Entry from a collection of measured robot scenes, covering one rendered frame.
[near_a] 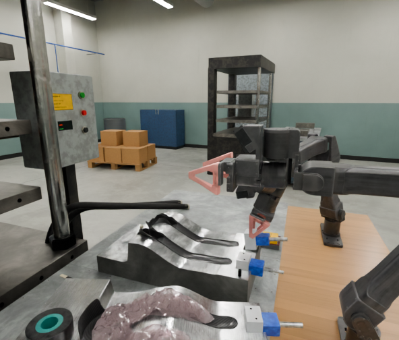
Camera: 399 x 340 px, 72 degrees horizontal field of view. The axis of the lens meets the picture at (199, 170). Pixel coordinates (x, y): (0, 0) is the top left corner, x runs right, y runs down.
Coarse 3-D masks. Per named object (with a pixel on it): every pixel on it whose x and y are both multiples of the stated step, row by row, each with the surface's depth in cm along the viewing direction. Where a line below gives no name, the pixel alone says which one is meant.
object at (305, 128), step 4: (296, 124) 550; (300, 124) 547; (304, 124) 545; (308, 124) 542; (312, 124) 539; (300, 128) 498; (304, 128) 498; (308, 128) 498; (312, 128) 498; (316, 128) 563; (320, 128) 563; (304, 132) 436; (308, 132) 443; (312, 132) 488; (316, 132) 492; (300, 136) 437; (304, 136) 437; (300, 140) 418; (304, 140) 416; (292, 180) 442
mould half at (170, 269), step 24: (168, 216) 103; (120, 240) 100; (144, 240) 85; (192, 240) 95; (240, 240) 94; (120, 264) 88; (144, 264) 84; (168, 264) 81; (192, 264) 82; (216, 264) 81; (192, 288) 80; (216, 288) 77; (240, 288) 75
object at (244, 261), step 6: (240, 252) 82; (246, 252) 82; (240, 258) 79; (246, 258) 79; (252, 258) 81; (240, 264) 78; (246, 264) 77; (252, 264) 78; (258, 264) 78; (264, 264) 80; (246, 270) 78; (252, 270) 77; (258, 270) 77; (264, 270) 78; (270, 270) 77; (276, 270) 77
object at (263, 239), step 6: (246, 234) 88; (264, 234) 88; (246, 240) 88; (252, 240) 87; (258, 240) 87; (264, 240) 86; (270, 240) 87; (276, 240) 86; (282, 240) 86; (246, 246) 88; (252, 246) 87
